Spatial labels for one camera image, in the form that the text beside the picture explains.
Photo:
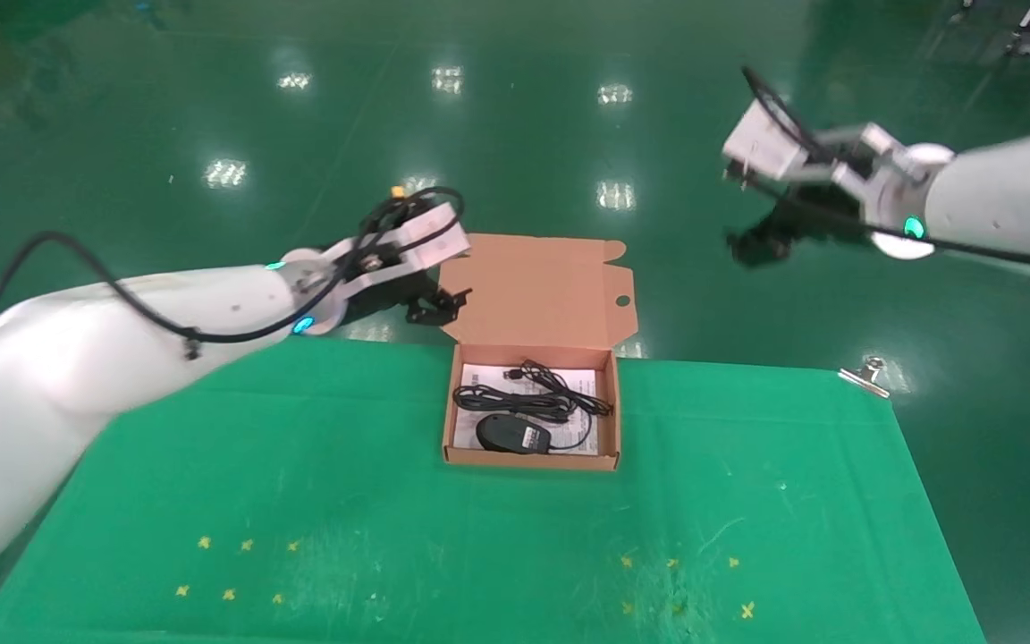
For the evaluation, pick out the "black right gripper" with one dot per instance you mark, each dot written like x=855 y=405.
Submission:
x=823 y=219

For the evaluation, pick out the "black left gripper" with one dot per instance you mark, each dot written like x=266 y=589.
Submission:
x=390 y=291

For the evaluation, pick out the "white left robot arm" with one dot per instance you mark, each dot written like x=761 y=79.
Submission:
x=77 y=376

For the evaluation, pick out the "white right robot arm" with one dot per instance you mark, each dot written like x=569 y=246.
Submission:
x=1007 y=197

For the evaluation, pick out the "open brown cardboard box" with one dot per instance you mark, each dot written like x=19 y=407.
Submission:
x=533 y=295

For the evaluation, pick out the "white printed paper sheet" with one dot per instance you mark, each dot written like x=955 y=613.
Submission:
x=488 y=371

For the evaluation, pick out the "metal binder clip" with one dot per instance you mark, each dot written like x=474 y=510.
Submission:
x=865 y=376

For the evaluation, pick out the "green table cloth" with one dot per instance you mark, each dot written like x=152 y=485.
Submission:
x=390 y=519

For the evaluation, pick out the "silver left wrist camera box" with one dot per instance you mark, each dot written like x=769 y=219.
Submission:
x=430 y=233

